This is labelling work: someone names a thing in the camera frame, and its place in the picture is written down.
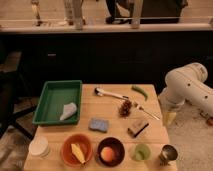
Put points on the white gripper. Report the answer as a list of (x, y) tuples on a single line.
[(169, 115)]

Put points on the black tan whiteboard eraser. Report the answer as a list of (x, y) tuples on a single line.
[(137, 127)]

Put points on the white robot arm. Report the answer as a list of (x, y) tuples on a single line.
[(185, 83)]

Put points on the silver metal cup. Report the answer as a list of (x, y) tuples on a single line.
[(167, 154)]

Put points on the green plastic cup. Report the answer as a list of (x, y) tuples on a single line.
[(140, 152)]

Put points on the silver fork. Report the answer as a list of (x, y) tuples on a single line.
[(141, 108)]

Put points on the green chili pepper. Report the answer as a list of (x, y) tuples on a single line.
[(141, 91)]

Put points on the brown pine cone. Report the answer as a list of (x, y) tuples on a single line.
[(125, 108)]

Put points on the dark brown bowl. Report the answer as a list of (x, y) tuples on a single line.
[(118, 148)]

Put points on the blue sponge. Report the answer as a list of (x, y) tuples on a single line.
[(99, 125)]

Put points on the orange round fruit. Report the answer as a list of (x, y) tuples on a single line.
[(107, 154)]

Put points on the yellow corn piece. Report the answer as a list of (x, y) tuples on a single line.
[(76, 150)]

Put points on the white crumpled cloth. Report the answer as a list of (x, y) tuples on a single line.
[(68, 110)]

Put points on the orange bowl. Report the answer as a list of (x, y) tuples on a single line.
[(66, 152)]

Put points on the green plastic tray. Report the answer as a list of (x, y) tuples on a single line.
[(54, 96)]

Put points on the black office chair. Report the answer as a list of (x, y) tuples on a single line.
[(9, 76)]

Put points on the white handled brush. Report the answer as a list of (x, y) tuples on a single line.
[(102, 92)]

